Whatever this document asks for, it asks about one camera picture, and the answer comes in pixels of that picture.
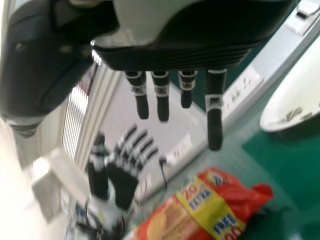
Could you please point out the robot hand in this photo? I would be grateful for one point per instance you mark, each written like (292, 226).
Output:
(123, 182)
(175, 37)

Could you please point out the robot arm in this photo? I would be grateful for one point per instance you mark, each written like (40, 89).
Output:
(97, 221)

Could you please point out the red biscuit packet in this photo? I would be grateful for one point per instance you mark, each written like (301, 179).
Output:
(200, 212)

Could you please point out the plate with brown leaf pattern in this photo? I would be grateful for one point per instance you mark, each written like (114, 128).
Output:
(295, 100)

